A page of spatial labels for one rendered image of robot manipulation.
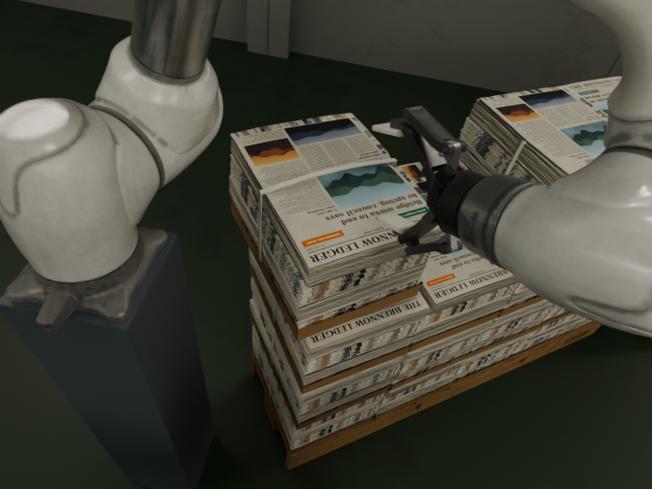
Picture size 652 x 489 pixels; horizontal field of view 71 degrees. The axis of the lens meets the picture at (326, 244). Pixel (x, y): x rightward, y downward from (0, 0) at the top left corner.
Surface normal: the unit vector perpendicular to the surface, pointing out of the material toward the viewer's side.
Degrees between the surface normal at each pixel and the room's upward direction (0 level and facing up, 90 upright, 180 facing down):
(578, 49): 90
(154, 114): 81
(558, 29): 90
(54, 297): 7
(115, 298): 15
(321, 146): 2
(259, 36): 90
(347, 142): 1
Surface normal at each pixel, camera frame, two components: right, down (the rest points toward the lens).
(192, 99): 0.71, 0.33
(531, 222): -0.81, -0.37
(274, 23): -0.15, 0.73
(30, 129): 0.07, -0.59
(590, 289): -0.83, 0.34
